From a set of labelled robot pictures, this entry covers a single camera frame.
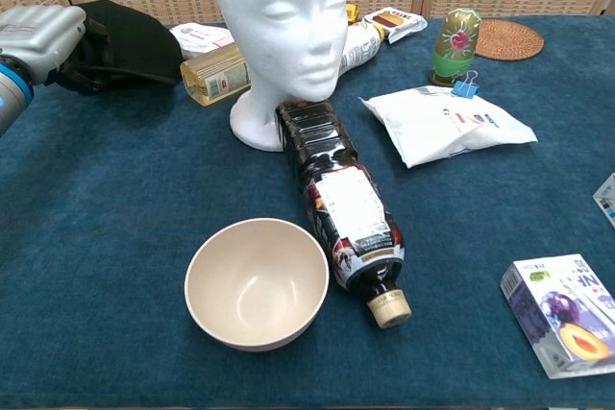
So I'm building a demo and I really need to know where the white milk carton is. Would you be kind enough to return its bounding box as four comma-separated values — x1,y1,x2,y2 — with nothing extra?
591,173,615,229

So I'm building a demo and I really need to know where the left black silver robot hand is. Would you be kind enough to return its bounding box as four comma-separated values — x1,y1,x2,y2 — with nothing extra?
0,5,111,96

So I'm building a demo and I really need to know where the pink white snack packet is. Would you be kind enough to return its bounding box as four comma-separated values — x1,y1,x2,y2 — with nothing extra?
168,21,235,60

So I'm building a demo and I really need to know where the round woven rattan coaster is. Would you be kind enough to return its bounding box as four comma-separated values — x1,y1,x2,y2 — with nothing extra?
472,18,546,62

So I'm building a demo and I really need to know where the blue binder clip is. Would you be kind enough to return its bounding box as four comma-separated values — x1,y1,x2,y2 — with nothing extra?
451,69,482,101

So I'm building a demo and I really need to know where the white foam mannequin head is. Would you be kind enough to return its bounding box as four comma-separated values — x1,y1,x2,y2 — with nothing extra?
210,0,350,153

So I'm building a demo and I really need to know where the white bottle with yellow cap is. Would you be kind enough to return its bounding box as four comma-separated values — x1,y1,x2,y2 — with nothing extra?
337,22,386,77

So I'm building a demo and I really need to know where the beige bowl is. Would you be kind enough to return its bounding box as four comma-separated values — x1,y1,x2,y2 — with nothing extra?
184,217,331,353

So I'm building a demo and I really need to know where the black baseball cap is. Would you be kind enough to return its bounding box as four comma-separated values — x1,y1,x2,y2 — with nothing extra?
75,0,185,88

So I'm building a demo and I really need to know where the dark drink bottle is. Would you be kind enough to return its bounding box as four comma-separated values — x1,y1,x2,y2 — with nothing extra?
274,99,414,330

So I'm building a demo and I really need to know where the purple plum juice carton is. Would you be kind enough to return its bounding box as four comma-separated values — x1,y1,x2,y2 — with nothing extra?
499,253,615,380

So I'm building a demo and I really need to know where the blue table cloth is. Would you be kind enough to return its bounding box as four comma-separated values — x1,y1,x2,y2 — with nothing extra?
0,14,615,407

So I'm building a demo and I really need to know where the white cake snack pack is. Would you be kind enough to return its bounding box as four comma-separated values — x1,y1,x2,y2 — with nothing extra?
362,6,429,44

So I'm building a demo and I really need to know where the white powder bag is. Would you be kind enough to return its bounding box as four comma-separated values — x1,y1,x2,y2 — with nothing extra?
358,84,539,170

